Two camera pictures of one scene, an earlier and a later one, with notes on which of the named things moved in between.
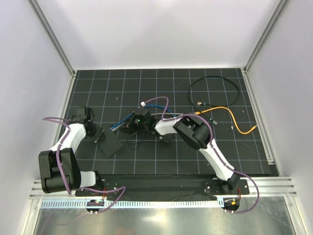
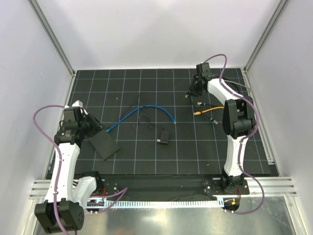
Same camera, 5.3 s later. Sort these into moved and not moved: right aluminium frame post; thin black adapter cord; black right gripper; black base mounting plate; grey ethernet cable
Moved: thin black adapter cord; black right gripper; grey ethernet cable
Not moved: right aluminium frame post; black base mounting plate
